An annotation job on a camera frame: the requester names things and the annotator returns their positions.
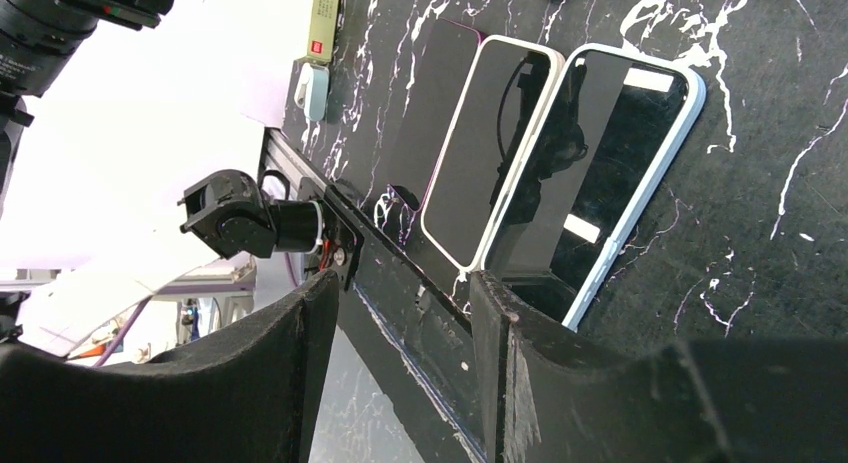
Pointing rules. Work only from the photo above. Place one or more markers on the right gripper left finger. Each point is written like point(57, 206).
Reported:
point(249, 392)

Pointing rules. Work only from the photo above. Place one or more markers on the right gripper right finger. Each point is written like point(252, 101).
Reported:
point(550, 395)

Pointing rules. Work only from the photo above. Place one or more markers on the blue-edged smartphone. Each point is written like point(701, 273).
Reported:
point(611, 130)

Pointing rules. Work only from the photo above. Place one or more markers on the pink-cased tall smartphone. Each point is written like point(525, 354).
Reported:
point(504, 96)

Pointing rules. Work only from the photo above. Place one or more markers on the magenta-edged black smartphone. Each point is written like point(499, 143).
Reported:
point(439, 79)

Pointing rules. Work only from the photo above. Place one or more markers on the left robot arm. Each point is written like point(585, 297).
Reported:
point(135, 119)

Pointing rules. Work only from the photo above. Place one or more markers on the small yellow white box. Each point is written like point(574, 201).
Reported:
point(322, 25)

